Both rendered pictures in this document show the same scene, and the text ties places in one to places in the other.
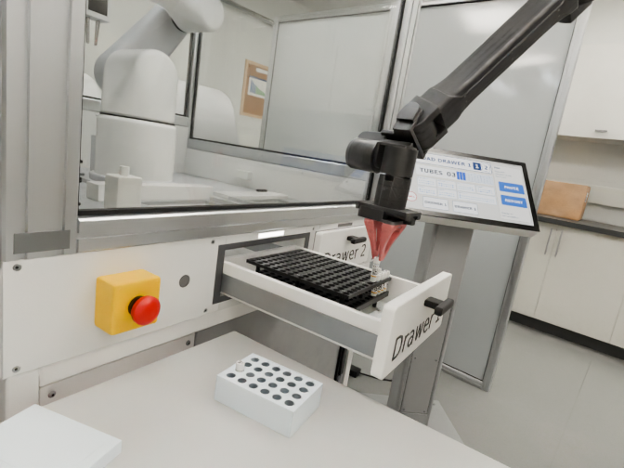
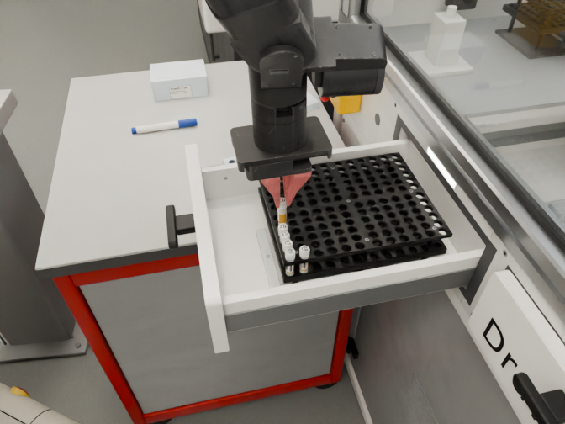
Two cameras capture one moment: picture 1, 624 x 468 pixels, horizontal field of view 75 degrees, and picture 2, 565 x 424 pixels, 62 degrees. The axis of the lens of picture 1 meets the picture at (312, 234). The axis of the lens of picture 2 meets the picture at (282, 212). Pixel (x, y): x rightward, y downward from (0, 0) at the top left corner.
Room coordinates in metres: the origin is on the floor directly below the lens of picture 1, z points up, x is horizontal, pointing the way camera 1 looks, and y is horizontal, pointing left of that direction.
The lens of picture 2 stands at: (1.02, -0.42, 1.34)
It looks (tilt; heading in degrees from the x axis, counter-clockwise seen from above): 45 degrees down; 135
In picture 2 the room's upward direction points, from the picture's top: straight up
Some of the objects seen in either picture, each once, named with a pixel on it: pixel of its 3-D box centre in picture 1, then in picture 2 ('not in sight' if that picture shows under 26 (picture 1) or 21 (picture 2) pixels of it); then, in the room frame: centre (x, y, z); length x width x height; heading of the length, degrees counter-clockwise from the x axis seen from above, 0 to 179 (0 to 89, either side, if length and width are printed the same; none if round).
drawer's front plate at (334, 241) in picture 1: (344, 248); (562, 416); (1.08, -0.09, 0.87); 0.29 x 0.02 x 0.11; 148
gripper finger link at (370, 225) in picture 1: (386, 236); (275, 176); (0.72, -0.13, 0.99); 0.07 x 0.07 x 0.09; 57
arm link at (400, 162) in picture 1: (396, 161); (283, 70); (0.73, -0.13, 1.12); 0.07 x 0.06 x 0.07; 49
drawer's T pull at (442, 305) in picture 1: (436, 304); (181, 225); (0.63, -0.22, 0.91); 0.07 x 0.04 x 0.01; 148
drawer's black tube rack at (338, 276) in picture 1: (318, 283); (345, 217); (0.75, -0.03, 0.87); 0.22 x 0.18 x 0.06; 58
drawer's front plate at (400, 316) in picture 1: (417, 317); (204, 238); (0.65, -0.20, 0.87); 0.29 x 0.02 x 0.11; 148
